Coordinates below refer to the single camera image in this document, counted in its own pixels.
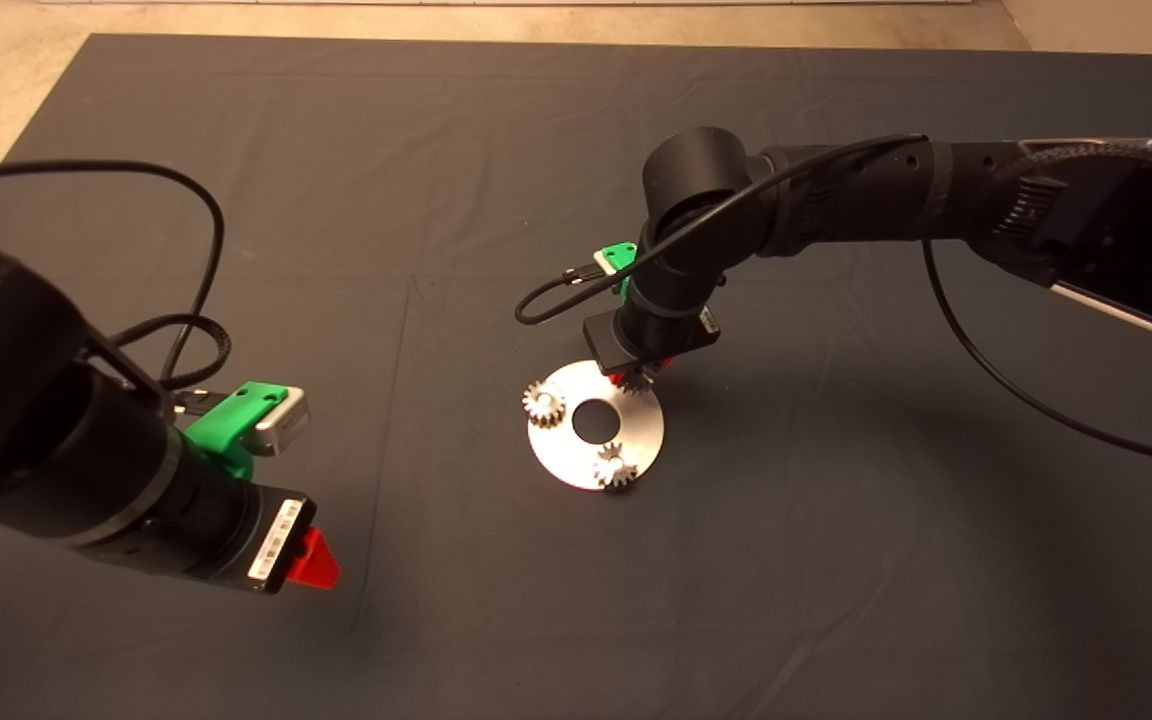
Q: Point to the green left camera mount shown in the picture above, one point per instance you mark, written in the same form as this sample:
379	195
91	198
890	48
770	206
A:
226	425

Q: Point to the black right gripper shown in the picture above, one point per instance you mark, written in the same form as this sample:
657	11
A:
646	335

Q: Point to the dark grey table cloth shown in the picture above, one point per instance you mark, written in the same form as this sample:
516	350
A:
576	620

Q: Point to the silver left camera box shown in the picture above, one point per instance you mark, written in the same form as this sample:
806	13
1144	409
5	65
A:
284	426

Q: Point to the steel planetary gear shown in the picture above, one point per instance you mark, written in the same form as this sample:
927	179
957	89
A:
616	468
640	380
542	404

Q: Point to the green right camera mount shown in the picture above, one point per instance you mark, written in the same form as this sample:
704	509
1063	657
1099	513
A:
621	258

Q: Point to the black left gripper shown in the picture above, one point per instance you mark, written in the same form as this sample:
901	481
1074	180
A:
216	530

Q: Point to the silver camera box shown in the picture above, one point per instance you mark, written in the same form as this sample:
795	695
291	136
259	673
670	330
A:
284	426
604	265

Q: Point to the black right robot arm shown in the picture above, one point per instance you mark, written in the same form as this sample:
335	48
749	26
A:
866	195

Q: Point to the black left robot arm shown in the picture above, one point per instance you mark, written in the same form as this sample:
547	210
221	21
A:
16	395

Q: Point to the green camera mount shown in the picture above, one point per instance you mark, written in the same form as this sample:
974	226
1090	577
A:
621	258
226	425

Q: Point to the round metal carrier plate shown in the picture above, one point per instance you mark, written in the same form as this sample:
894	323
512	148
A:
566	455

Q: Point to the silver right camera box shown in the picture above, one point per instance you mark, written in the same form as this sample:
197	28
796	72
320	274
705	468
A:
604	265

